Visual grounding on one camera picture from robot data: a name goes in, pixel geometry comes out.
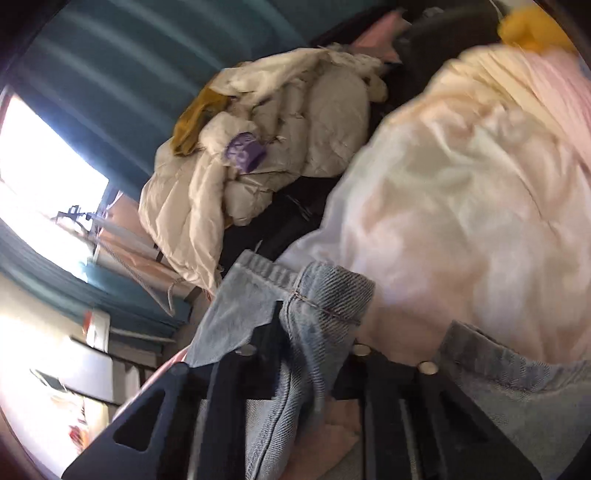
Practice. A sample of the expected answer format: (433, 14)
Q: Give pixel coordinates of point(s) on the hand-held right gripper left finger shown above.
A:
(226, 383)

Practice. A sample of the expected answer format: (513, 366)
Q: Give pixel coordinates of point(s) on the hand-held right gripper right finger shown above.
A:
(383, 383)

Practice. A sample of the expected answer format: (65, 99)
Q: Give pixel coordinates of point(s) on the light blue jeans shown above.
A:
(323, 295)

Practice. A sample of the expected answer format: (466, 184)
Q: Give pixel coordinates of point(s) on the clothes stand with hangers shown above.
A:
(138, 277)

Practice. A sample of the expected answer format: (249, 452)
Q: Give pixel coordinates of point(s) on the white cabinet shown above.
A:
(92, 364)

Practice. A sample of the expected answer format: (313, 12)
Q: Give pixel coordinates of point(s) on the teal curtain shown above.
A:
(138, 60)
(115, 304)

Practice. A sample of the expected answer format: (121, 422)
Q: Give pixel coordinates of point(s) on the beige board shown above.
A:
(138, 265)

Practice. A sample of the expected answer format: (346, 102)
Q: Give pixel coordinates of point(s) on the dark cloth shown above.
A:
(286, 217)

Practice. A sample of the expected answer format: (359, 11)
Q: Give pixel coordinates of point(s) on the pink and cream blanket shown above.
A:
(438, 207)

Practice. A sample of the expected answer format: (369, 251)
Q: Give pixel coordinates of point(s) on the cream puffer jacket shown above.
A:
(300, 129)

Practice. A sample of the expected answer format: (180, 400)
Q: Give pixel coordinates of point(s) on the mustard yellow garment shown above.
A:
(194, 120)

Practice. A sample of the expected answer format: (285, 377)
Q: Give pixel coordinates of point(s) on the window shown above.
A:
(51, 157)

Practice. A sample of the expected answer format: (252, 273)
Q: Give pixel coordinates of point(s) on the white patterned cloth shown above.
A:
(364, 74)

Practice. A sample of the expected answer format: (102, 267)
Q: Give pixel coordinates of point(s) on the pink cloth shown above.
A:
(376, 34)

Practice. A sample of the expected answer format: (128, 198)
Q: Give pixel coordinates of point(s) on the yellow banana plush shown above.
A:
(531, 27)

